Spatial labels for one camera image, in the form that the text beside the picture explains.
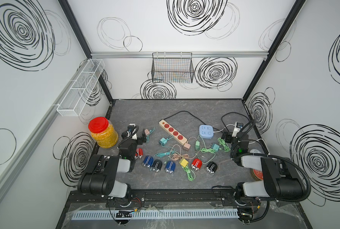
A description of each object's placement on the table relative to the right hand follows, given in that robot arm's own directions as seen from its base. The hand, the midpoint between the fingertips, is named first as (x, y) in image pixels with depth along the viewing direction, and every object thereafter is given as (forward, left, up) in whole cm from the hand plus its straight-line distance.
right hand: (233, 130), depth 90 cm
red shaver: (-15, +59, -6) cm, 61 cm away
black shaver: (-22, +48, -6) cm, 53 cm away
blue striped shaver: (-22, +40, -6) cm, 46 cm away
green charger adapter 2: (-8, +11, -7) cm, 16 cm away
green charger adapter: (-8, +23, -5) cm, 25 cm away
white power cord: (+7, +2, -9) cm, 12 cm away
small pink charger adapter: (0, +57, -5) cm, 57 cm away
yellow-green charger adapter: (-20, +32, -5) cm, 38 cm away
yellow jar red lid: (-8, +79, +8) cm, 80 cm away
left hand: (-2, +62, +3) cm, 62 cm away
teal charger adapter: (-6, +46, -7) cm, 46 cm away
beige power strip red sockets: (+1, +39, -6) cm, 40 cm away
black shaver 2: (-22, +16, -7) cm, 28 cm away
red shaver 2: (-20, +24, -6) cm, 32 cm away
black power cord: (+10, +14, -10) cm, 20 cm away
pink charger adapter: (-9, +30, -7) cm, 32 cm away
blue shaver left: (-19, +53, -6) cm, 57 cm away
